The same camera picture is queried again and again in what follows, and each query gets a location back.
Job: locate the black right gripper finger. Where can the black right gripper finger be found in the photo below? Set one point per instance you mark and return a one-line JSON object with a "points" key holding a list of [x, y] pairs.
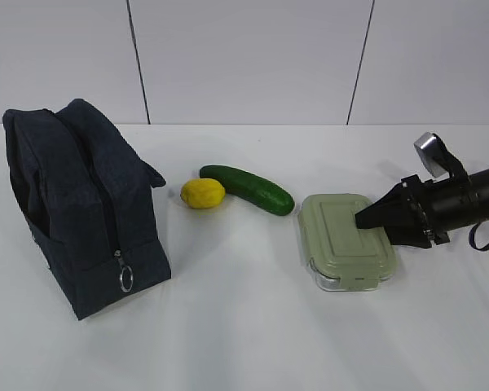
{"points": [[392, 210], [406, 236]]}

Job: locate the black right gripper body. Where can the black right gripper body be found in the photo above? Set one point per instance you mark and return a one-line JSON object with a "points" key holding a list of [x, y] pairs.
{"points": [[425, 230]]}

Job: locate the glass container green lid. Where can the glass container green lid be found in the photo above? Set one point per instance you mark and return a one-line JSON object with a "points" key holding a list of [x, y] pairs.
{"points": [[341, 256]]}

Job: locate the green cucumber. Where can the green cucumber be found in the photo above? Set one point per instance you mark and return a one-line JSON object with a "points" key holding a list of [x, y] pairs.
{"points": [[257, 190]]}

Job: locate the yellow lemon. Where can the yellow lemon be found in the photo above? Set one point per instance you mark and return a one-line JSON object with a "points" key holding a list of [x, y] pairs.
{"points": [[202, 193]]}

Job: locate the dark navy fabric bag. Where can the dark navy fabric bag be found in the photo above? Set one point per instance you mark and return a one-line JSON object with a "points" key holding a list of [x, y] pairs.
{"points": [[86, 196]]}

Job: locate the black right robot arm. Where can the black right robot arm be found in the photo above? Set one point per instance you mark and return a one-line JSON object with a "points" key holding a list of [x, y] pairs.
{"points": [[462, 201]]}

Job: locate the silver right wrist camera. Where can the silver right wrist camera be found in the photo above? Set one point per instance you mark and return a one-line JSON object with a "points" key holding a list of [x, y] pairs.
{"points": [[428, 148]]}

